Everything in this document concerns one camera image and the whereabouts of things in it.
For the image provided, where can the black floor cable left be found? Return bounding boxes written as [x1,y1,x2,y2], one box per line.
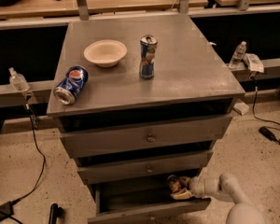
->
[0,103,47,224]

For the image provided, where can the blue Pepsi can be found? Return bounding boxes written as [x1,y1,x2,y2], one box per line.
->
[53,65,88,105]

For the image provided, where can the wooden desk left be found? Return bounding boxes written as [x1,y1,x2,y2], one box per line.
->
[0,0,209,21]

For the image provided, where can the white paper bowl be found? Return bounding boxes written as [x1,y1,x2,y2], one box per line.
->
[84,40,127,68]

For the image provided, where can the black cable right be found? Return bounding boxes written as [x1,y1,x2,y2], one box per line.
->
[251,75,280,152]

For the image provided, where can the grey open bottom drawer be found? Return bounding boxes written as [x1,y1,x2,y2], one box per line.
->
[88,175,211,224]

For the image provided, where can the black power adapter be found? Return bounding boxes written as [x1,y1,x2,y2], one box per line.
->
[259,126,276,141]

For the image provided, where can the grey top drawer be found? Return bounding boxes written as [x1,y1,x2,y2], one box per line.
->
[61,115,231,158]

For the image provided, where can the grey wooden drawer cabinet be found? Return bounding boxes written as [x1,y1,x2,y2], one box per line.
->
[46,13,246,224]

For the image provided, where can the crushed orange soda can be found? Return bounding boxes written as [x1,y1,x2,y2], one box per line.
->
[167,175,185,193]

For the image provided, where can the clear plastic water bottle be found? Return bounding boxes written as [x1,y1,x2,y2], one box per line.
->
[229,41,246,68]

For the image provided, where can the tall blue energy can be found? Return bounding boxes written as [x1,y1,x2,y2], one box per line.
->
[139,35,158,79]

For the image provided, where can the white paper packet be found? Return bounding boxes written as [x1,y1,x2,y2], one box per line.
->
[244,53,264,73]

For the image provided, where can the black cylinder on floor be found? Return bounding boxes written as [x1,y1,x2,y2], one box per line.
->
[49,203,63,224]

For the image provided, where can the grey middle drawer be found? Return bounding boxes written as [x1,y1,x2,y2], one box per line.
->
[77,150,213,184]

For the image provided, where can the small white floor block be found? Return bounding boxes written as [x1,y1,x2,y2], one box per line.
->
[233,102,249,116]

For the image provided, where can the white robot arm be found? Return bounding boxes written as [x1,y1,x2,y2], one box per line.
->
[167,173,272,224]

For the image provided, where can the clear sanitizer pump bottle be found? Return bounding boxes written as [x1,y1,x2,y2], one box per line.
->
[8,67,30,92]

